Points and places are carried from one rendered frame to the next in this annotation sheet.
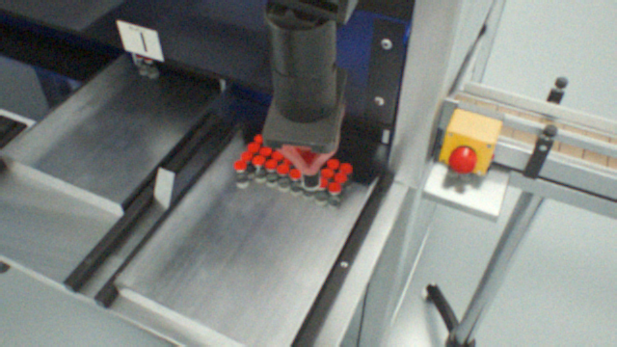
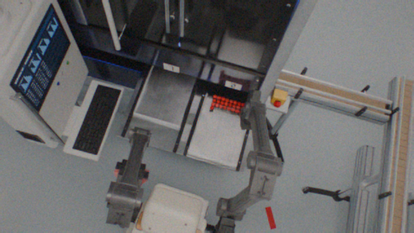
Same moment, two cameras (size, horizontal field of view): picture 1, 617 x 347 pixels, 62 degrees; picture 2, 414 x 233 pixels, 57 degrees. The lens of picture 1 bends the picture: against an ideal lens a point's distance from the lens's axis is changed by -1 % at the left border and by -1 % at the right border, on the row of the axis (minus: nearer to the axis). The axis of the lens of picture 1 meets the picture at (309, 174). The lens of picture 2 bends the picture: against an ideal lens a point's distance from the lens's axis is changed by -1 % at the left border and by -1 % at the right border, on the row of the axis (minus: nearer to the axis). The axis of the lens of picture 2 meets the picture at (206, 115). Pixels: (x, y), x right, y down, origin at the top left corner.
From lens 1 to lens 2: 134 cm
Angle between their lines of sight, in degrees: 22
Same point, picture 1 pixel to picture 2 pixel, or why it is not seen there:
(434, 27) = (270, 79)
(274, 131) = (243, 127)
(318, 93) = not seen: hidden behind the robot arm
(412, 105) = (263, 91)
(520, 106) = (293, 76)
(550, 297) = (306, 109)
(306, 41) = not seen: hidden behind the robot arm
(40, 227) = (155, 134)
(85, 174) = (160, 114)
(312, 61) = not seen: hidden behind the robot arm
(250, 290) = (222, 145)
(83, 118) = (149, 90)
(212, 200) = (204, 118)
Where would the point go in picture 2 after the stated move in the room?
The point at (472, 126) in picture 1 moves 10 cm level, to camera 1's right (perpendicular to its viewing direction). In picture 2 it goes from (279, 95) to (298, 92)
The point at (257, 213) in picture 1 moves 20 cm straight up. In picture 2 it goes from (218, 121) to (222, 106)
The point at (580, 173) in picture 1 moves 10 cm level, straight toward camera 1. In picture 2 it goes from (310, 98) to (303, 112)
